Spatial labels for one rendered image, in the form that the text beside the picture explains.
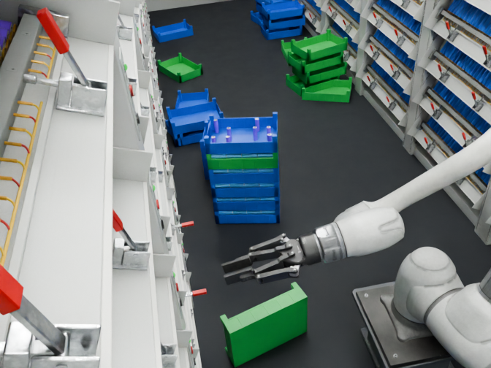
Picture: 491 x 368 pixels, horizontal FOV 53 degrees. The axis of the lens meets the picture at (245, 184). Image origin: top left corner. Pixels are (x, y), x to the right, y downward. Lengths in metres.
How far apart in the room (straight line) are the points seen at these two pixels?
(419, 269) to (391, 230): 0.33
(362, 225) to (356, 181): 1.39
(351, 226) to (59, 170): 0.90
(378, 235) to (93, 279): 0.95
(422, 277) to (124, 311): 1.11
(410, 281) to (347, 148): 1.39
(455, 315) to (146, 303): 1.06
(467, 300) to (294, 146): 1.61
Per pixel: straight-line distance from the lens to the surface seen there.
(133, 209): 0.66
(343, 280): 2.09
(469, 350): 1.47
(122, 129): 0.67
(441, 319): 1.50
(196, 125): 2.86
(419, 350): 1.67
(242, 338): 1.74
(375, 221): 1.20
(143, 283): 0.57
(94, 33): 0.61
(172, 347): 0.73
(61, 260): 0.31
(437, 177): 1.33
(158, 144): 1.51
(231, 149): 2.07
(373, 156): 2.76
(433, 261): 1.54
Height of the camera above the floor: 1.58
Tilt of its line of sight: 38 degrees down
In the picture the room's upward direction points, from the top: 5 degrees counter-clockwise
